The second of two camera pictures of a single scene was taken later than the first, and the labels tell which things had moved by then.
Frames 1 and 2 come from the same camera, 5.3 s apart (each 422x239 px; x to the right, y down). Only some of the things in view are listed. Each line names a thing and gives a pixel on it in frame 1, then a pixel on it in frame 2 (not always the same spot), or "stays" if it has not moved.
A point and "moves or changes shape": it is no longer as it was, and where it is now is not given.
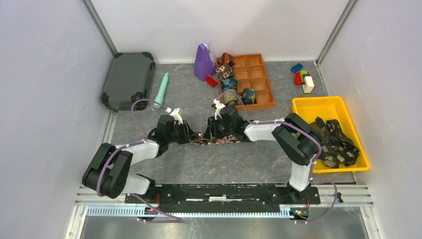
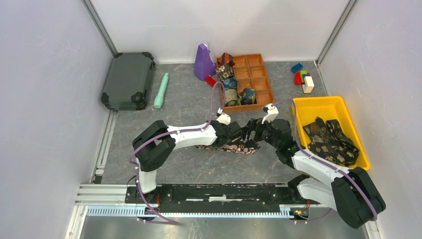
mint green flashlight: (159, 97) stays
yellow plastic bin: (334, 108) stays
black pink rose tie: (201, 140) moves or changes shape
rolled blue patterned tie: (229, 83) stays
